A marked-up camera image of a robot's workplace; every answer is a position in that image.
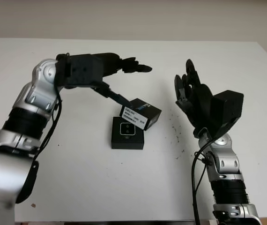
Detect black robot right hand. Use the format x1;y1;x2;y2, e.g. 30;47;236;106
174;59;216;139

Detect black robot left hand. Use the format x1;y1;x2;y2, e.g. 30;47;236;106
91;52;153;108

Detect black RealSense box lid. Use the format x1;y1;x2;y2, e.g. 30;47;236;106
119;98;162;131

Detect silver RealSense camera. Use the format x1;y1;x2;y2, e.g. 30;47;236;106
119;122;136;136

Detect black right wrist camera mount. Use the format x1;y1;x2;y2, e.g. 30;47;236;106
208;90;245;141

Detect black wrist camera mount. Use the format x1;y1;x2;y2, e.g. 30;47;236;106
64;54;103;89
208;90;245;141

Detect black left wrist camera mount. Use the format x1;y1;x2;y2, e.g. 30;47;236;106
64;54;103;89

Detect black camera box base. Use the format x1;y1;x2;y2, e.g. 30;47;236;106
111;116;145;150

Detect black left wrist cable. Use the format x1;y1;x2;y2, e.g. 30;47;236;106
36;88;63;157

